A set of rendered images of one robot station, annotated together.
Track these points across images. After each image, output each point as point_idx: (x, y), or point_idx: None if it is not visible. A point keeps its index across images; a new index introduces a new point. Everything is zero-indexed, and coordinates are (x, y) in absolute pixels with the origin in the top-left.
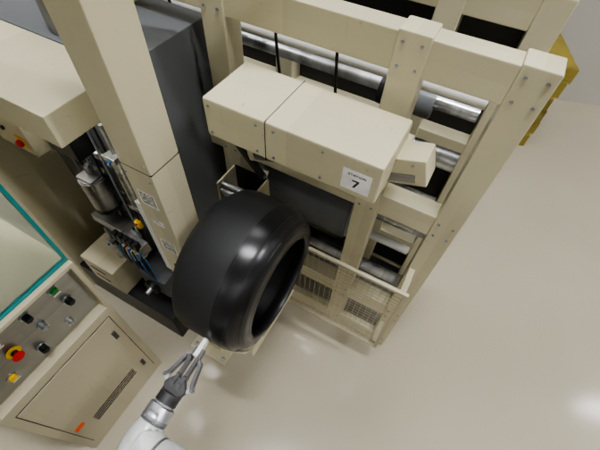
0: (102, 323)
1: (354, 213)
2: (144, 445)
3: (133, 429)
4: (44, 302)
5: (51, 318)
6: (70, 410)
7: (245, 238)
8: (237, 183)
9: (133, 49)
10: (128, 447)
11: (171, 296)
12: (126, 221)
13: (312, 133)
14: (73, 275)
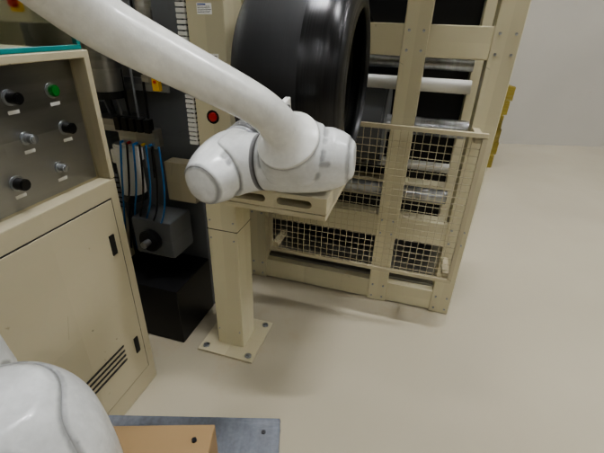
0: (102, 203)
1: (400, 71)
2: (244, 133)
3: (217, 133)
4: (38, 100)
5: (39, 140)
6: (31, 355)
7: None
8: None
9: None
10: (216, 140)
11: (237, 47)
12: (130, 117)
13: None
14: (79, 93)
